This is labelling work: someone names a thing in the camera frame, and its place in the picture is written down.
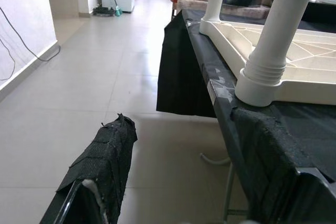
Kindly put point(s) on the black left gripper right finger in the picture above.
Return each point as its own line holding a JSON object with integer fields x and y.
{"x": 270, "y": 161}

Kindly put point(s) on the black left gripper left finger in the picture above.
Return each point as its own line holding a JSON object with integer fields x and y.
{"x": 99, "y": 171}

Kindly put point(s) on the white plastic children table top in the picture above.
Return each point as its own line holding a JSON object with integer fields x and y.
{"x": 302, "y": 51}

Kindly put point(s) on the white curved table hook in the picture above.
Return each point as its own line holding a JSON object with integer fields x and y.
{"x": 212, "y": 161}

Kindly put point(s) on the black tablecloth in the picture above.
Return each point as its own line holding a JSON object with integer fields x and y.
{"x": 183, "y": 77}

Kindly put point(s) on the beige patterned cloth cover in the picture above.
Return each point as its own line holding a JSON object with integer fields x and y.
{"x": 236, "y": 10}

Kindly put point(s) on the metal folding table frame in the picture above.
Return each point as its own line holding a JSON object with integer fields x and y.
{"x": 228, "y": 187}

